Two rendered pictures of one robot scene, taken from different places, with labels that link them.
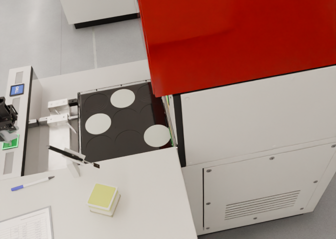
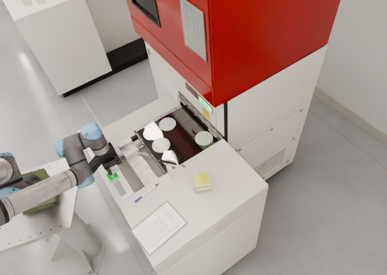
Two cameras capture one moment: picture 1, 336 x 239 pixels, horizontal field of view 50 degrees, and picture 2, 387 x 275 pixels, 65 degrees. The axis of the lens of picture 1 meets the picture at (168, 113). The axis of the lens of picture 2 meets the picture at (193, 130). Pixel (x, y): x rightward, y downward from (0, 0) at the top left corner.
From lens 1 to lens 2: 0.60 m
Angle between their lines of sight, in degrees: 15
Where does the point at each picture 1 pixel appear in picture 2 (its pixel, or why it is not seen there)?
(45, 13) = (30, 93)
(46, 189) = (158, 193)
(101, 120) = (162, 141)
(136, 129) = (188, 139)
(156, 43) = (217, 73)
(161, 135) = (206, 137)
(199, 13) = (238, 49)
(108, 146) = (177, 155)
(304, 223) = (289, 171)
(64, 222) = (182, 205)
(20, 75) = not seen: hidden behind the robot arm
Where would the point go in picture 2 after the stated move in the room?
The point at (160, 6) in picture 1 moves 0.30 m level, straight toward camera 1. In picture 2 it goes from (221, 50) to (269, 97)
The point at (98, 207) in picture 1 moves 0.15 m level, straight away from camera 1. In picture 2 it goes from (203, 185) to (176, 171)
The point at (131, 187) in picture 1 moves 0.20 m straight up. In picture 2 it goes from (211, 170) to (209, 146)
